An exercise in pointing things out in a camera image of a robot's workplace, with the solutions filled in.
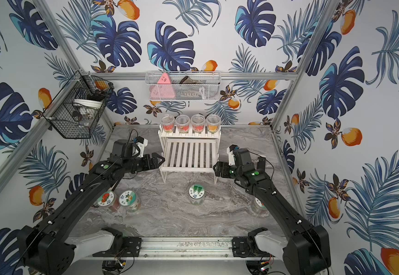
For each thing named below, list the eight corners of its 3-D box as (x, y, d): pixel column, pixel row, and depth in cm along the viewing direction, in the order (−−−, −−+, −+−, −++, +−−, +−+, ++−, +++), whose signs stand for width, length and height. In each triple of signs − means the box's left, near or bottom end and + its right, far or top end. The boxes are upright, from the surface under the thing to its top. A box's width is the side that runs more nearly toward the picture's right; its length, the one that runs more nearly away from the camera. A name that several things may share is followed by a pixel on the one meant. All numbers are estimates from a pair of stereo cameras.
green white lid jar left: (123, 212, 86) (116, 205, 79) (127, 197, 91) (121, 190, 84) (139, 212, 86) (133, 205, 79) (142, 197, 91) (137, 190, 84)
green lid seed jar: (189, 205, 88) (189, 199, 81) (190, 191, 93) (189, 184, 86) (204, 205, 88) (205, 199, 81) (204, 191, 93) (204, 184, 86)
